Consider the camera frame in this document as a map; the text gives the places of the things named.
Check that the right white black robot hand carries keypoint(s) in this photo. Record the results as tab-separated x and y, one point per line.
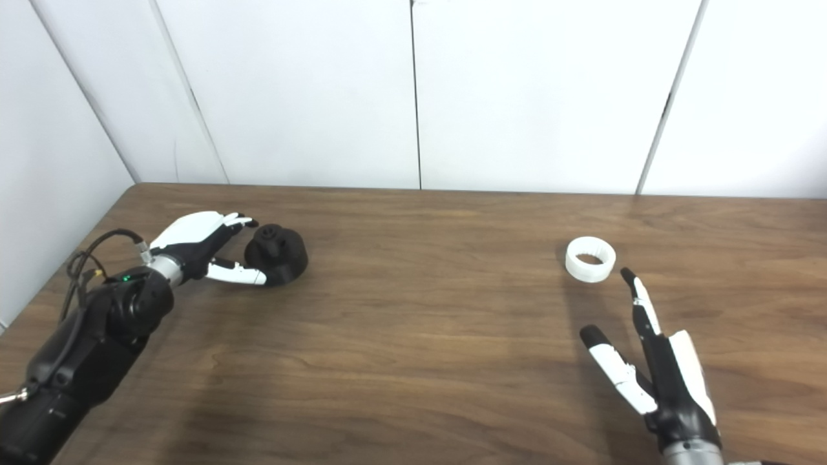
675	387

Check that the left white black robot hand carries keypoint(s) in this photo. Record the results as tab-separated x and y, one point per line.
190	232

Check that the round black part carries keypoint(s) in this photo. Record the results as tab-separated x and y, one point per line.
287	258

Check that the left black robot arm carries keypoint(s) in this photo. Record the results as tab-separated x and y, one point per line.
84	355

